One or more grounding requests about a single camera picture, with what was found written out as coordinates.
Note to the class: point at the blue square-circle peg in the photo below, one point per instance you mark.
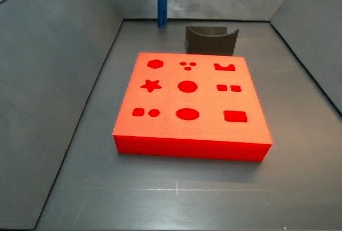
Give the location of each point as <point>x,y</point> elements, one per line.
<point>162,13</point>

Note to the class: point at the red shape-sorting board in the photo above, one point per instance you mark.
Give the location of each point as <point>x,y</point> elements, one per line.
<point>191,106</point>

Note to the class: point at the dark grey curved holder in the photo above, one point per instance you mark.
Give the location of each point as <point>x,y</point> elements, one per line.
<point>210,40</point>

